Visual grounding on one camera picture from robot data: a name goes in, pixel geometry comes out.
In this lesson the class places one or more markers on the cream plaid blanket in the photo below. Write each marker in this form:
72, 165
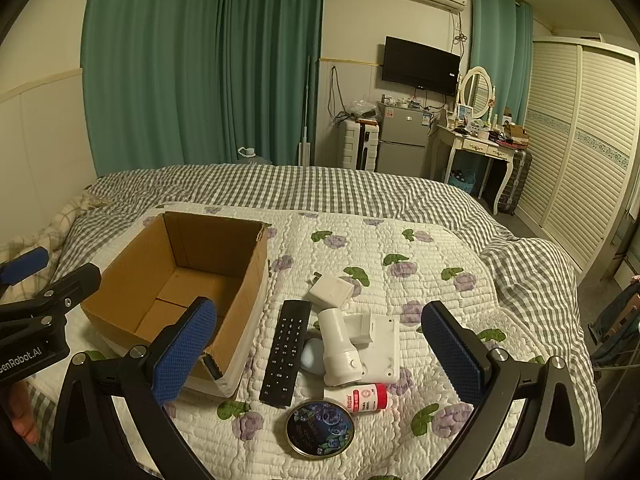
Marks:
55, 220

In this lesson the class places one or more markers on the clear plastic bag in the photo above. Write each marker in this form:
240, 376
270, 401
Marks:
361, 107

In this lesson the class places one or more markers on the white power adapter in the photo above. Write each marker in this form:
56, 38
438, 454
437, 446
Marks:
330, 291

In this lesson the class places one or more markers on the light blue egg-shaped object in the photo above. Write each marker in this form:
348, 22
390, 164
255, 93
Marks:
312, 355

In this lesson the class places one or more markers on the narrow teal curtain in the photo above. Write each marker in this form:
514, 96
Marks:
500, 50

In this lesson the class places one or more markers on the round tin with blue print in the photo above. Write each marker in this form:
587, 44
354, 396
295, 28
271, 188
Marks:
320, 427

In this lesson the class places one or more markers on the grey small fridge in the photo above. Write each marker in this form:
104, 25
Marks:
402, 140

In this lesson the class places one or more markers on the white rectangular device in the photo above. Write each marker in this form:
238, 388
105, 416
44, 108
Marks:
382, 355

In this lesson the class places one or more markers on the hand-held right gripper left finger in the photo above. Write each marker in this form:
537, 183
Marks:
185, 355

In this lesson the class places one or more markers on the black remote control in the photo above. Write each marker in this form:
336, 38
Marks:
287, 350

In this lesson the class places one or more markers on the person's left hand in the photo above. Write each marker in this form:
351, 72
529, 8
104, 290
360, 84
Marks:
20, 417

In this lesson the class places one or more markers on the oval white-framed mirror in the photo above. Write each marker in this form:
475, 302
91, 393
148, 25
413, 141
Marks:
477, 92

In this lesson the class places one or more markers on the brown cardboard box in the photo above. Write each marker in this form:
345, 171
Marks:
200, 245

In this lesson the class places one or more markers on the white floral quilt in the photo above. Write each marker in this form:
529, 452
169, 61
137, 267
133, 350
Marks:
400, 260

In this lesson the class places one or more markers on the silver suitcase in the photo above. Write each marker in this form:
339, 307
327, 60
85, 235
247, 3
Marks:
515, 180

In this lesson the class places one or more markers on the white suitcase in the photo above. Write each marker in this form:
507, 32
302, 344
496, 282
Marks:
357, 145

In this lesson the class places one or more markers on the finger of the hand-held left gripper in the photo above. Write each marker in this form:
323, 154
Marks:
25, 266
75, 285

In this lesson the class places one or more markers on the wide green curtain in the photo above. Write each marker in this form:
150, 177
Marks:
175, 60

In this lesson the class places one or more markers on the white dressing table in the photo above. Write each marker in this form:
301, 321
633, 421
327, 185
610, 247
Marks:
475, 146

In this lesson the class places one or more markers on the brown small box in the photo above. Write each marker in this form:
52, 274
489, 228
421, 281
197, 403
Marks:
516, 132

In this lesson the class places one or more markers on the white cylindrical device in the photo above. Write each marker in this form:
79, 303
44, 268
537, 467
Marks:
340, 355

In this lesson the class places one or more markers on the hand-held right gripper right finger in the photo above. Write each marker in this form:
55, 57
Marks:
450, 355

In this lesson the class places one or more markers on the blue basket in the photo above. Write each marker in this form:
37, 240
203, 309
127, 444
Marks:
461, 177

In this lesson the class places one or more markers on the black wall television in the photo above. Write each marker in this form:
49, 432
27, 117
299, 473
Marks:
420, 65

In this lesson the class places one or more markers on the white bottle with red cap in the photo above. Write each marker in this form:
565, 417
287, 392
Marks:
360, 399

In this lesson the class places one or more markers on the white louvred wardrobe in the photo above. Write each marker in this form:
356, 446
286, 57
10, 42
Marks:
575, 150

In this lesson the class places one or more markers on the blue denim clothing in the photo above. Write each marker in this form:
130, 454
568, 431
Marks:
620, 320

